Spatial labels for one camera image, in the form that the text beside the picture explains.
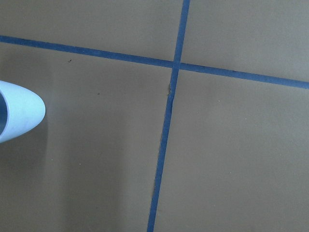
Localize light blue cup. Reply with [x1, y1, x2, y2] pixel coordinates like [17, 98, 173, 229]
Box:
[0, 81, 46, 143]

